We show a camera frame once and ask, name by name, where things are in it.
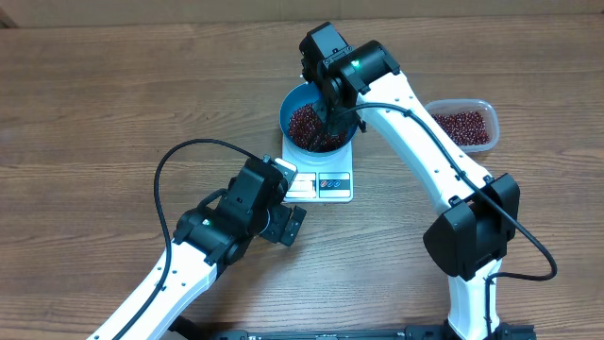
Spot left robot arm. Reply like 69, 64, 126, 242
92, 157, 306, 339

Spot clear plastic food container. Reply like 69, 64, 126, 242
425, 99, 500, 153

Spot red beans in bowl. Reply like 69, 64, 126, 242
287, 103, 347, 152

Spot blue metal bowl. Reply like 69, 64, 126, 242
278, 83, 357, 157

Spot white digital kitchen scale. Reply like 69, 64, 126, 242
282, 137, 354, 203

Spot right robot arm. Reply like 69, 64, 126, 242
299, 23, 519, 339

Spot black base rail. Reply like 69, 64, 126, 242
169, 315, 457, 340

